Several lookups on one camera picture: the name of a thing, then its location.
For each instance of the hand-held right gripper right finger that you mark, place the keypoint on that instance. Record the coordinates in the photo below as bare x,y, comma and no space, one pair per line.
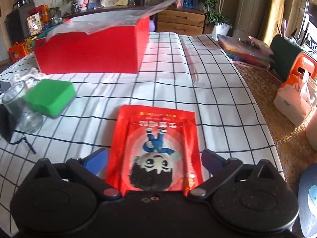
210,160

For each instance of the wooden sideboard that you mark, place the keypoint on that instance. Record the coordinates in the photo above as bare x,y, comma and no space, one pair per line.
180,21

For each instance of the white crumpled plastic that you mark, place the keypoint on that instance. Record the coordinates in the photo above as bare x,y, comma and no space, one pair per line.
27,74

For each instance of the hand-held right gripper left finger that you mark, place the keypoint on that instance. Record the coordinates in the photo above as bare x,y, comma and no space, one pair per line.
95,161

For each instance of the yellow gift box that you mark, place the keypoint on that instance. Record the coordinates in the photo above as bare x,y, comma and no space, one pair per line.
29,45

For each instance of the potted green plant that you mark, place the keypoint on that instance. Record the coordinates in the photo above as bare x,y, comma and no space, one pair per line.
215,12

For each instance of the red cardboard box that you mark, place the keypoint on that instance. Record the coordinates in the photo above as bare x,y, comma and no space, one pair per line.
94,49

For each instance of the black cabinet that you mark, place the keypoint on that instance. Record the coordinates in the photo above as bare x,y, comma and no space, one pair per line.
17,24

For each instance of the white tissue pack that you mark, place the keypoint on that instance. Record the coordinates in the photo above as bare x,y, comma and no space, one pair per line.
292,104

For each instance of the red cartoon snack packet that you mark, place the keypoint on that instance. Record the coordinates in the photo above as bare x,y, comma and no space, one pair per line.
153,138

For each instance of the printed cartoon box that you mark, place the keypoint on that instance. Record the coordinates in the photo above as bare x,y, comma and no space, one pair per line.
34,24

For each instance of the woven golden table mat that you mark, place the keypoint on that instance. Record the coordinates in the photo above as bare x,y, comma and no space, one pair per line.
284,148

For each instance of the clear glass cup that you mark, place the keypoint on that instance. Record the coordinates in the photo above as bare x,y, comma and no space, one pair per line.
23,109

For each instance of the orange plastic stool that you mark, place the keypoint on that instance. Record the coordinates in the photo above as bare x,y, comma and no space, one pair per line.
305,65

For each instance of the orange gift box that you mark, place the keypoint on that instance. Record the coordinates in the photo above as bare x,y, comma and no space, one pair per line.
17,52

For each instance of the green sponge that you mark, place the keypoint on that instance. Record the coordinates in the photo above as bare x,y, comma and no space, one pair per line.
50,98

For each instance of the dark green utensil holder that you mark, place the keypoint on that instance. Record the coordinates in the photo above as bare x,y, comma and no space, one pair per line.
284,54

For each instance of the clear plastic bag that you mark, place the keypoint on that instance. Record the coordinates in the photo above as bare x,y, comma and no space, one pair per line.
106,17

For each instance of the round dark whale mat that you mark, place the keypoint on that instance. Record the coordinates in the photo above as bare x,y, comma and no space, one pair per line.
309,198

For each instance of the white cup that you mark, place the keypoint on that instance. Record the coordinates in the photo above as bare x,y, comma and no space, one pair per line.
313,93

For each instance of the yellow curtain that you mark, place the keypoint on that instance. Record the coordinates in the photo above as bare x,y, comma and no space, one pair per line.
275,10

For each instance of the purple kettlebell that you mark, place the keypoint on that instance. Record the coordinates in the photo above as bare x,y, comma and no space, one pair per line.
153,23

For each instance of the stack of books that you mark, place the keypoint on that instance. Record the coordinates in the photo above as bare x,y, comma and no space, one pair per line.
245,50

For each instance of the white checked tablecloth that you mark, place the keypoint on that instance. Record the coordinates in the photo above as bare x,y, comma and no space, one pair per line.
218,99

